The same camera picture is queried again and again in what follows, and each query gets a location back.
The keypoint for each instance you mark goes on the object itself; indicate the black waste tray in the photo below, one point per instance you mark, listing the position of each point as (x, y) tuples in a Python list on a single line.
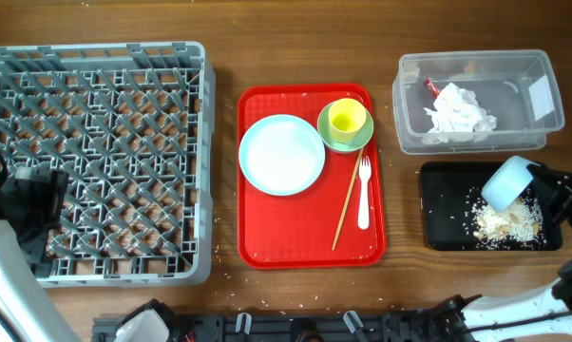
[(451, 190)]

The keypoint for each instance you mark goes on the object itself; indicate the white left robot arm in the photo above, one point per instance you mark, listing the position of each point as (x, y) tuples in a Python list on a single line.
[(26, 311)]

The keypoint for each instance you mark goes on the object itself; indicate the red snack wrapper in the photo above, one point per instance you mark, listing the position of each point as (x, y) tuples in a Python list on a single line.
[(433, 89)]

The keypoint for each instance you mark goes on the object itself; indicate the wooden chopstick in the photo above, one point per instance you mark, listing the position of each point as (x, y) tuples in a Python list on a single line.
[(347, 199)]

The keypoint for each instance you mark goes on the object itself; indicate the yellow plastic cup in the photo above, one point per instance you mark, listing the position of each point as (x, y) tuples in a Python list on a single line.
[(346, 118)]

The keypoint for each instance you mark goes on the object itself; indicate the white plastic fork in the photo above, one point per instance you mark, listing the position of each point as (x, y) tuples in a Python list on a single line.
[(364, 174)]

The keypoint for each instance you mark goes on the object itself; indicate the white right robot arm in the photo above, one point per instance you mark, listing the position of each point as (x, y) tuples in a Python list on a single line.
[(544, 310)]

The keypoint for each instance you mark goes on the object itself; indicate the light blue small bowl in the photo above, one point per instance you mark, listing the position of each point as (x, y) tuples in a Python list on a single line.
[(507, 183)]

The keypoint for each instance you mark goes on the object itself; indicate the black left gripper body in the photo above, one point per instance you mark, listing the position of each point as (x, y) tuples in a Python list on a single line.
[(36, 204)]

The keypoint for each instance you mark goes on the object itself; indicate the rice food scraps pile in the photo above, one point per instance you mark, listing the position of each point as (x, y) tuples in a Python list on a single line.
[(520, 225)]

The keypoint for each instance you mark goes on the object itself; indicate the light blue plate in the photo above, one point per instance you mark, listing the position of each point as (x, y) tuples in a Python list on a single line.
[(281, 155)]

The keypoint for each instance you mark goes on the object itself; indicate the green bowl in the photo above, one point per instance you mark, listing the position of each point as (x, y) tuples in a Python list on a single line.
[(362, 137)]

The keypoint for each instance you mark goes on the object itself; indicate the grey dishwasher rack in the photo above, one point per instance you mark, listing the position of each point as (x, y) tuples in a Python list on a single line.
[(132, 126)]

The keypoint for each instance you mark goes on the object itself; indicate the white napkin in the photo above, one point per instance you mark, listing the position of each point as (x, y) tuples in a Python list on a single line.
[(457, 110)]

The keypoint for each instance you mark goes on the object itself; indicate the clear plastic bin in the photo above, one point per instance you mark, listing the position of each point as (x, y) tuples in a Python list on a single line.
[(518, 87)]

